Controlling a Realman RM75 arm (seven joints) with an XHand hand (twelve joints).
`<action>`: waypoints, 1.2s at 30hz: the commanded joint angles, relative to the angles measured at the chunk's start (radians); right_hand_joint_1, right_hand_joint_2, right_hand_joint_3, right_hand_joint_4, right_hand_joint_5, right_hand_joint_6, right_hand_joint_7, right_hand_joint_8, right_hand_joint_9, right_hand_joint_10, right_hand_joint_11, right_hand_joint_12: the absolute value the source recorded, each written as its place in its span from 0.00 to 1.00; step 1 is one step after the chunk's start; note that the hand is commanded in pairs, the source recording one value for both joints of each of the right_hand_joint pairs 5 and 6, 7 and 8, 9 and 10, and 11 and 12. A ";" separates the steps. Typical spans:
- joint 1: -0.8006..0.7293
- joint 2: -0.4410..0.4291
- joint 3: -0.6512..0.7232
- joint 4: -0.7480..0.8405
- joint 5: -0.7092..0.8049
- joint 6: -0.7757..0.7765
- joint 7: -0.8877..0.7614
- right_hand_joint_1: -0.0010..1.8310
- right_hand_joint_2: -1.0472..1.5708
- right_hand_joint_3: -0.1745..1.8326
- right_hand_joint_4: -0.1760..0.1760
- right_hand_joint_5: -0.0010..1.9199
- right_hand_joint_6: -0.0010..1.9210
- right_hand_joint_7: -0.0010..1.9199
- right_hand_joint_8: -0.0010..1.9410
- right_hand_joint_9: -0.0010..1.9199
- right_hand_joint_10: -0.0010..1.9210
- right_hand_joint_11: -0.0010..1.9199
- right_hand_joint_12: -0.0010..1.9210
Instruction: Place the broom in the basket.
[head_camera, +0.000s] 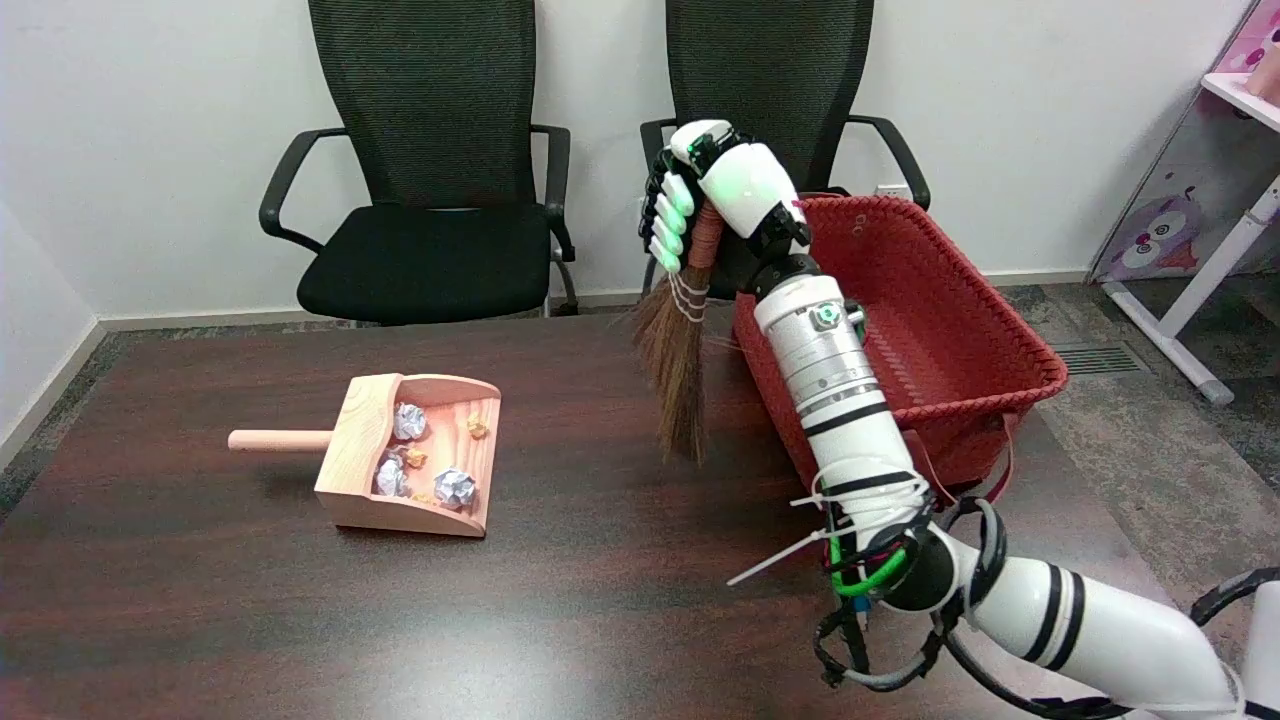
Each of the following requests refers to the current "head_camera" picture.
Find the black mesh office chair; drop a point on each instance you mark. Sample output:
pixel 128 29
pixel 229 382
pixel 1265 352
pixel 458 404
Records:
pixel 430 170
pixel 770 90

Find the red woven basket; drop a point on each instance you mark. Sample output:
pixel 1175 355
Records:
pixel 950 320

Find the white wall socket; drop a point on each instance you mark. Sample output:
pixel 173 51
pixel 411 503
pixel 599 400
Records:
pixel 890 190

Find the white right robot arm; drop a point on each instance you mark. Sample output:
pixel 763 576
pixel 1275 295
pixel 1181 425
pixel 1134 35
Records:
pixel 900 500

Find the brown straw hand broom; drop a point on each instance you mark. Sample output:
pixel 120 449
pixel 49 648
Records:
pixel 678 370

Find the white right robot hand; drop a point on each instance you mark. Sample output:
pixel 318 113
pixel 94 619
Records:
pixel 745 185

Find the floor vent grille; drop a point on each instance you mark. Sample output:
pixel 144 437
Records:
pixel 1097 358

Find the white children's desk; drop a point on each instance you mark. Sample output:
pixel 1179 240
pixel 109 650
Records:
pixel 1210 200

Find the wooden dustpan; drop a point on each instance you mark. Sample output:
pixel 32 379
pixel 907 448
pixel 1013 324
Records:
pixel 410 455

